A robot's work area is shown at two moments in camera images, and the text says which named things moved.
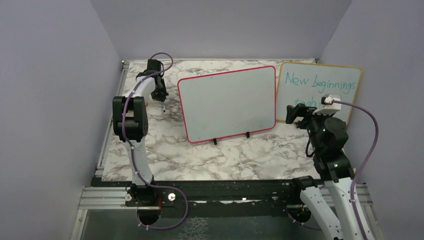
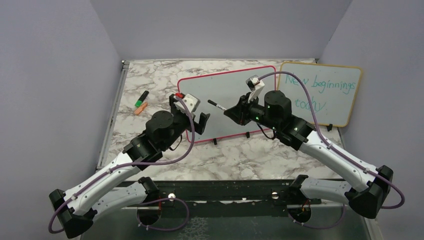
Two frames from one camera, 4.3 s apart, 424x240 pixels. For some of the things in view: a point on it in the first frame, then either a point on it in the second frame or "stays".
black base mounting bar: (181, 195) stays
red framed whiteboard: (225, 104) stays
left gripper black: (161, 95) -> (199, 127)
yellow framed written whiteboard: (307, 83) stays
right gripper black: (301, 110) -> (239, 113)
